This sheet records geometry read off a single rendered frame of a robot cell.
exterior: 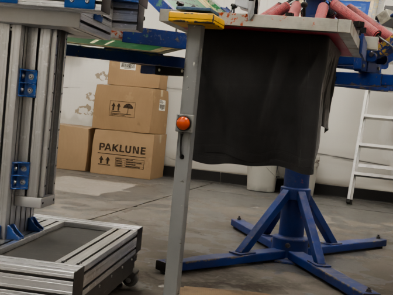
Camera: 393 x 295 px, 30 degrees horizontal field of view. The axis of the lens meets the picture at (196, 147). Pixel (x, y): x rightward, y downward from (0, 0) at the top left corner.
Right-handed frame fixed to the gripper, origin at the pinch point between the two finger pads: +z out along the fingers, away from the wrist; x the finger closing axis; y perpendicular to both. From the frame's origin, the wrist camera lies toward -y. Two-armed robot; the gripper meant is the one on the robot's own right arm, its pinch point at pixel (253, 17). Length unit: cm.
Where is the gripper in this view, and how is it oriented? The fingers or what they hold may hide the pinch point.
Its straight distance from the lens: 224.8
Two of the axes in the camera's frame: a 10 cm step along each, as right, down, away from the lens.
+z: -0.9, 9.9, 0.5
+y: -9.6, -1.0, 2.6
